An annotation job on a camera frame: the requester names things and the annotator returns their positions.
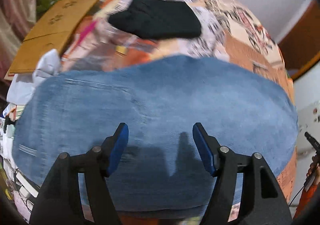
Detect blue denim jeans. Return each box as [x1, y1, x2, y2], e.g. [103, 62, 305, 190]
[12, 55, 298, 219]

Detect right hand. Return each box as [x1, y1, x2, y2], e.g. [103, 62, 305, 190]
[306, 155, 319, 184]

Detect wooden wardrobe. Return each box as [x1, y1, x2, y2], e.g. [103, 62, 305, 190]
[279, 1, 320, 80]

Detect white crumpled cloth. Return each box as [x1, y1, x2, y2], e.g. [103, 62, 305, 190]
[7, 49, 61, 105]

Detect wooden lap desk board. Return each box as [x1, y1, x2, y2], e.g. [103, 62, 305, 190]
[8, 0, 99, 74]

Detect black folded garment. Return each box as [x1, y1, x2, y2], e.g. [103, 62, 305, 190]
[108, 0, 201, 40]

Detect printed patchwork bed cover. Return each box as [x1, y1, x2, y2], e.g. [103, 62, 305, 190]
[62, 0, 297, 219]

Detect striped pink gold curtain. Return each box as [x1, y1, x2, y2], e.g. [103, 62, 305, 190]
[1, 0, 36, 79]

